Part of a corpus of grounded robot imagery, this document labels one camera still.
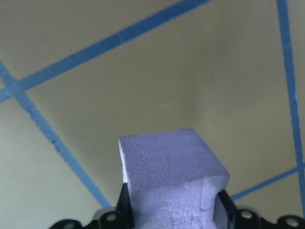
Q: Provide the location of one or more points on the purple foam block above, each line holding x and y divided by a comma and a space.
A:
166, 162

